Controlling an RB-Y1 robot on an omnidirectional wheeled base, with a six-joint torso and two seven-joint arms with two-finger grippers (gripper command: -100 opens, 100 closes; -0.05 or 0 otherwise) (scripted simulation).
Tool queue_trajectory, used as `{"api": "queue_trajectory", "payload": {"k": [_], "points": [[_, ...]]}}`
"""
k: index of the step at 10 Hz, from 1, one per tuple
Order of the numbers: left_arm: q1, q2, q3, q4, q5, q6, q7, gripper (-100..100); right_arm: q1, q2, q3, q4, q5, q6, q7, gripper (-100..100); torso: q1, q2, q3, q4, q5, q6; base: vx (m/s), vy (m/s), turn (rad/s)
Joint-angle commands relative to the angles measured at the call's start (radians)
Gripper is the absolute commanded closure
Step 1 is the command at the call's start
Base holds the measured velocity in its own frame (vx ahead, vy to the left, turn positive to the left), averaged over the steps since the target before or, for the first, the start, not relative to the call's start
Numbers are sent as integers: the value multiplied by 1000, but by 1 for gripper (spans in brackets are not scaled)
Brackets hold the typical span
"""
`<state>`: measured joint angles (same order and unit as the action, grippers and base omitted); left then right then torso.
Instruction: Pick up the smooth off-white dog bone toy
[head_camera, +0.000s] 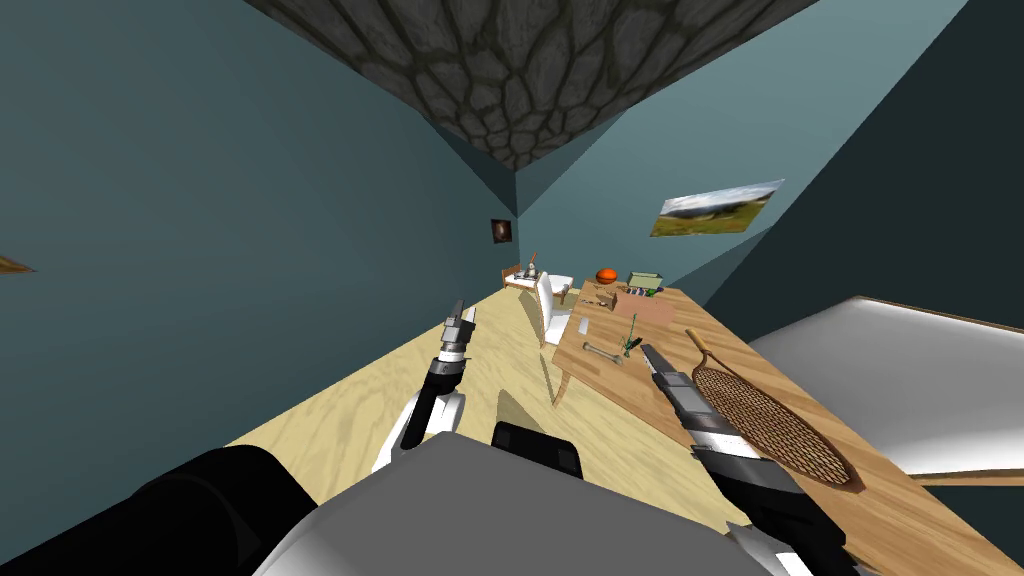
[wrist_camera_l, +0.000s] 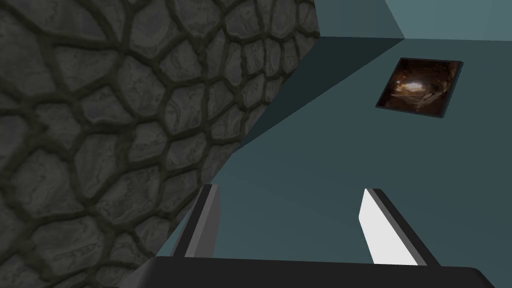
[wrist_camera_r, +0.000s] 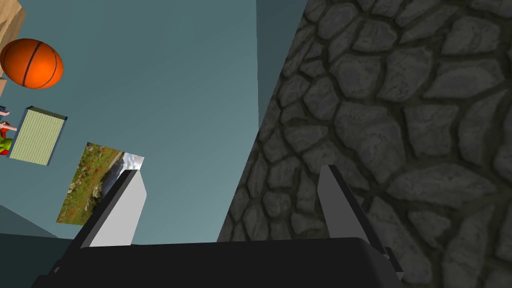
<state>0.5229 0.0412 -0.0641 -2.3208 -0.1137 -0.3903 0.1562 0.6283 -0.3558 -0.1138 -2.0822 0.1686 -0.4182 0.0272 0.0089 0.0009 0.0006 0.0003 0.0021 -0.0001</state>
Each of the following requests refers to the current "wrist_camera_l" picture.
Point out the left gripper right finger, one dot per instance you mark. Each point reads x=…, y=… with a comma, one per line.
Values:
x=390, y=236

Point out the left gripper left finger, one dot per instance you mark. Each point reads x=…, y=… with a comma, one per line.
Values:
x=202, y=228

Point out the dark brown framed wall picture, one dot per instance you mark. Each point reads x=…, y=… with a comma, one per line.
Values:
x=420, y=88

